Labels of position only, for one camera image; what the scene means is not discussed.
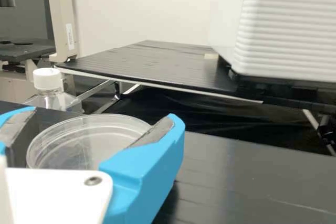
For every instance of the black platform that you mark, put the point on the black platform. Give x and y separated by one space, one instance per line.
288 87
157 64
249 176

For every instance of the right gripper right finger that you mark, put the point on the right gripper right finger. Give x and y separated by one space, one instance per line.
147 176

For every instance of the petri dish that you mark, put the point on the petri dish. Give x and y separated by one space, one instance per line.
78 142

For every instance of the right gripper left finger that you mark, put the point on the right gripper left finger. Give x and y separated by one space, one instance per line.
13 127

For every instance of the white-capped bottle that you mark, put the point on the white-capped bottle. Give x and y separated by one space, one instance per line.
47 77

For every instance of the cream microscope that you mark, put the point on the cream microscope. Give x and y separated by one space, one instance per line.
61 11

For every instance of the incubator door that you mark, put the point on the incubator door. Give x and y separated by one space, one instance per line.
288 24

